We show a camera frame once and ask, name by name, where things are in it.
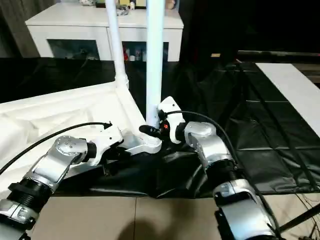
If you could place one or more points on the white plastic table top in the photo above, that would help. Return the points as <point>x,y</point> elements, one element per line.
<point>50,112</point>

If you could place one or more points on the small yellow object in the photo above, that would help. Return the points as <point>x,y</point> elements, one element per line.
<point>215,54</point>

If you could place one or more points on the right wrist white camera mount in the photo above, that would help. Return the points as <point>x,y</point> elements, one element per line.
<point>172,110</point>

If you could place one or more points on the grey curtain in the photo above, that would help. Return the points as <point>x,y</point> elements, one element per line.
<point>17,27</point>

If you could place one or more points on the small silver object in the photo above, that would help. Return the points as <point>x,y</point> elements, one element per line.
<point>88,2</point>

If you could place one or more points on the white flat board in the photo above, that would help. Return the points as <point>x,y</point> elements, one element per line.
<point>287,85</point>

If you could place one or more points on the black mat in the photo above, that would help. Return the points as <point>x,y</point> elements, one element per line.
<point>250,137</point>

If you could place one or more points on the white cabinet with glass doors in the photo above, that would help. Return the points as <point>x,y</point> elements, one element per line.
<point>75,25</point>

